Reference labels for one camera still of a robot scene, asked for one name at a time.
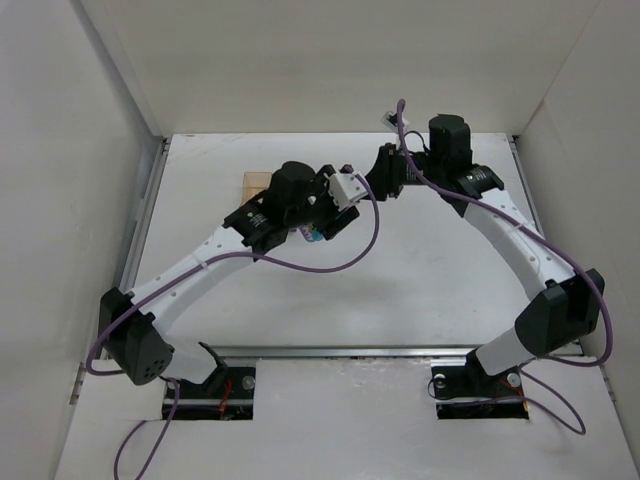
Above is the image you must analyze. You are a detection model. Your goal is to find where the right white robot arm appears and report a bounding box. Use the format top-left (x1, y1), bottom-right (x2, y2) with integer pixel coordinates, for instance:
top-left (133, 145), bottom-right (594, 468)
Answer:
top-left (366, 114), bottom-right (605, 397)

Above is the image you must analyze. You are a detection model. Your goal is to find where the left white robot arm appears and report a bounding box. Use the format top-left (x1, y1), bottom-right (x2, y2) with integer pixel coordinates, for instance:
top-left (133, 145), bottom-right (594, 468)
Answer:
top-left (90, 161), bottom-right (370, 388)

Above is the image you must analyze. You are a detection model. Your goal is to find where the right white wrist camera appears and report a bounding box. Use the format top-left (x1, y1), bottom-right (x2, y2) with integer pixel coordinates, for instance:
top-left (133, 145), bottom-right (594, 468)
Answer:
top-left (381, 111), bottom-right (409, 131)

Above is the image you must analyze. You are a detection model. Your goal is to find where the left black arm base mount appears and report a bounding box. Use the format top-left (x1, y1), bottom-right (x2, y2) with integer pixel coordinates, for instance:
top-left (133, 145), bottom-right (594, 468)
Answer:
top-left (173, 365), bottom-right (256, 421)

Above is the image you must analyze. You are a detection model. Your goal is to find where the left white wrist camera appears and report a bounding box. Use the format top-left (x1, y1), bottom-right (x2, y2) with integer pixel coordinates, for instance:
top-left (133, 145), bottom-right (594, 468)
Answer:
top-left (328, 171), bottom-right (368, 211)

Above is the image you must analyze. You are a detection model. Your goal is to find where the aluminium front rail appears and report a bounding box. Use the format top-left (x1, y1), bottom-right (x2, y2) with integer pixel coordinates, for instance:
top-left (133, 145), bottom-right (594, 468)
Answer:
top-left (213, 345), bottom-right (475, 359)

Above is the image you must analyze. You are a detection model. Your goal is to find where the purple cable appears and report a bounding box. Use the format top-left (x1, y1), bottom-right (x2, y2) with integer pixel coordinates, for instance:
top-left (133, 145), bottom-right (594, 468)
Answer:
top-left (86, 171), bottom-right (379, 476)
top-left (394, 98), bottom-right (614, 435)

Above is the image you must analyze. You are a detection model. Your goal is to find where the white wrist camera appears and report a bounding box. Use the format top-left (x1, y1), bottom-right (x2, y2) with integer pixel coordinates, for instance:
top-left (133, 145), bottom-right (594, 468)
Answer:
top-left (381, 111), bottom-right (409, 131)
top-left (328, 171), bottom-right (368, 211)

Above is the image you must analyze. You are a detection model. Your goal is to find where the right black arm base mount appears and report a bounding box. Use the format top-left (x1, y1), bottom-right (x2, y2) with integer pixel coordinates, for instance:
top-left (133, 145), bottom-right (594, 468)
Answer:
top-left (429, 359), bottom-right (529, 420)

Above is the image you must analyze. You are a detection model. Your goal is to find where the purple and teal lego stack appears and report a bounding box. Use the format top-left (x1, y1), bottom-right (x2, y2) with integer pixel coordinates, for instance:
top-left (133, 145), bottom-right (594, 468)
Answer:
top-left (299, 224), bottom-right (324, 243)

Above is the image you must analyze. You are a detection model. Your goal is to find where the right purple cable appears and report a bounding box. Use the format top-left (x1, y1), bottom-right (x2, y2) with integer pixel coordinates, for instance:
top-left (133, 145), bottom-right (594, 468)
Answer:
top-left (394, 98), bottom-right (614, 435)

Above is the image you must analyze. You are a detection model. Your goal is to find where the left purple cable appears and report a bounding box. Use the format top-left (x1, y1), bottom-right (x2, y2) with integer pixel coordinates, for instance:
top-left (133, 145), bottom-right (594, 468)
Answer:
top-left (86, 171), bottom-right (379, 476)

